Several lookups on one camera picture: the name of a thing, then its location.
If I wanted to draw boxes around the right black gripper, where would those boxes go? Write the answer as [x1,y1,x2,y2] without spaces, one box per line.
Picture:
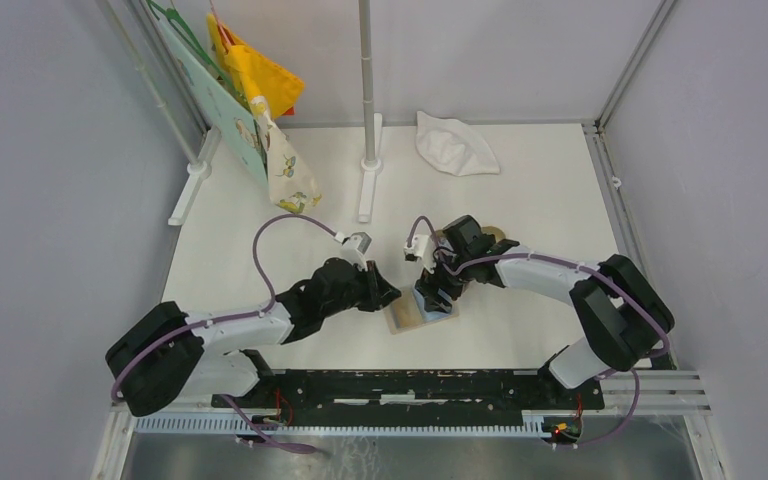
[415,245,474,314]

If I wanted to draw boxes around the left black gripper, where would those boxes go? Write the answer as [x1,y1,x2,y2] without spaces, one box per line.
[322,260,401,318]

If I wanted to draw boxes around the gold striped card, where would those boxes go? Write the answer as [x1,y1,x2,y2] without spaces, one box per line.
[390,292,424,331]

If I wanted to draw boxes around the beige card holder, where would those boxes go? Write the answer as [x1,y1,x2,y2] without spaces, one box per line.
[383,287,459,335]

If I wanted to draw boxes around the beige oval tray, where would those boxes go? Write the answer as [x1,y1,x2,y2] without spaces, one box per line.
[481,226,507,243]

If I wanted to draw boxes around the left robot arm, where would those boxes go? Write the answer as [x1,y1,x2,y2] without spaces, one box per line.
[105,258,402,417]

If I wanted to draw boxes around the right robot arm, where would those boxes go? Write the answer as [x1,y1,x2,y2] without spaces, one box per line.
[403,215,675,408]

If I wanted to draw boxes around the white pole base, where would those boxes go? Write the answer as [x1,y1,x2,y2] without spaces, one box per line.
[357,112,383,223]

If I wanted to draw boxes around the white printed hanging cloth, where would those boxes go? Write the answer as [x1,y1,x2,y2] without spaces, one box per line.
[251,96,323,214]

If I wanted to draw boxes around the white crumpled cloth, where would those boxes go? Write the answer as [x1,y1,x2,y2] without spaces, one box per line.
[415,111,501,177]

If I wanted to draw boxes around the white left rack foot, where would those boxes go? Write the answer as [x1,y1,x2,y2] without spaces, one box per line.
[167,127,222,227]

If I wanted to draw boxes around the teal printed hanging cloth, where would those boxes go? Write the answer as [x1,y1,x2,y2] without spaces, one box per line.
[147,1,267,186]

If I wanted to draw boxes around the yellow hanging cloth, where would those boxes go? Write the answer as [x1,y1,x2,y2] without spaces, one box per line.
[206,13,305,120]

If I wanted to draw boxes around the grey vertical pole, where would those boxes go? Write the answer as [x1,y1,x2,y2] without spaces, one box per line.
[358,0,377,170]

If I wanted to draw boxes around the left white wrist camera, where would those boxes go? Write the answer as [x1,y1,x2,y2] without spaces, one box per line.
[334,232,372,271]

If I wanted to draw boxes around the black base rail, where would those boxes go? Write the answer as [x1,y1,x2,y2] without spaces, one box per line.
[234,369,605,427]

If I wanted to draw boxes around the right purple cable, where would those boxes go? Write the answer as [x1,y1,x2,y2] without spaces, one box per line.
[406,215,671,449]

